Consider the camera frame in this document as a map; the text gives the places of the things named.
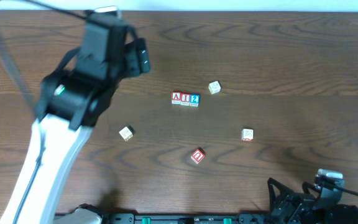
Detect red letter A block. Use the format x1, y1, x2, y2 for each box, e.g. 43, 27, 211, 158
171, 91, 181, 105

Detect red letter I block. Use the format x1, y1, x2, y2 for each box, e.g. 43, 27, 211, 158
180, 93, 191, 106

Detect blue number 2 block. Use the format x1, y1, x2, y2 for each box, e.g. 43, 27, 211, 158
189, 95, 200, 107

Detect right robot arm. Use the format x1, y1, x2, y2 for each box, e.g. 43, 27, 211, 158
267, 177, 358, 224

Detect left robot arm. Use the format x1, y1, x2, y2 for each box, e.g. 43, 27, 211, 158
0, 7, 150, 223

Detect white block red bottom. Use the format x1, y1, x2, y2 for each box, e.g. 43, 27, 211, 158
241, 128, 254, 141

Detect white yellow-sided K block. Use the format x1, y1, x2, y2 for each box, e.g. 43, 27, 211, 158
119, 126, 134, 141

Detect plain white wooden block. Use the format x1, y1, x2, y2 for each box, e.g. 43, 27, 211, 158
208, 81, 221, 95

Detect red letter U block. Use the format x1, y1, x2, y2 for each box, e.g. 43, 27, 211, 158
191, 149, 205, 164

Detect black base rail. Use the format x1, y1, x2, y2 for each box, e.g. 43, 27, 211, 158
54, 203, 273, 224

